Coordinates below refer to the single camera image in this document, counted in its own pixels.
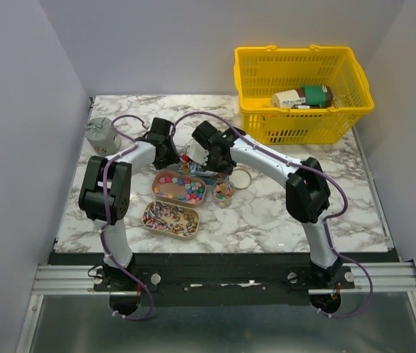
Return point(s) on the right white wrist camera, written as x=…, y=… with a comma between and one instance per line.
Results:
x=197, y=154

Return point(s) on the grey drawstring pouch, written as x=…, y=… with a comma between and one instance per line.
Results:
x=102, y=137

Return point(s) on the blue tray clear lollipops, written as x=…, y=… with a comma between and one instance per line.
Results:
x=196, y=170

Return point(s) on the green brown bottle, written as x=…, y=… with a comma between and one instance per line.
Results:
x=305, y=97

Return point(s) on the beige tray rainbow lollipops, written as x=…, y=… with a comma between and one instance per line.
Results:
x=171, y=220

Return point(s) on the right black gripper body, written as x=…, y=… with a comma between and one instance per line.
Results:
x=223, y=166

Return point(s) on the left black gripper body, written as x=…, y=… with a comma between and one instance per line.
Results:
x=171, y=155

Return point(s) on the pink tray star candies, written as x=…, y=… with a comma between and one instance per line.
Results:
x=179, y=189

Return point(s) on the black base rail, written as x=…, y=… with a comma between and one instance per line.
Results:
x=189, y=280

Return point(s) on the yellow plastic basket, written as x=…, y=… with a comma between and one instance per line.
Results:
x=260, y=72

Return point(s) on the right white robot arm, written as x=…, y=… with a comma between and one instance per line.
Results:
x=307, y=191

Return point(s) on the clear glass jar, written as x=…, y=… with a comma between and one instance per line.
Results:
x=223, y=193

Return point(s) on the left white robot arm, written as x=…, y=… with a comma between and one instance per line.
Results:
x=105, y=191

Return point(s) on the aluminium frame rail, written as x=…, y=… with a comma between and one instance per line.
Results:
x=73, y=280

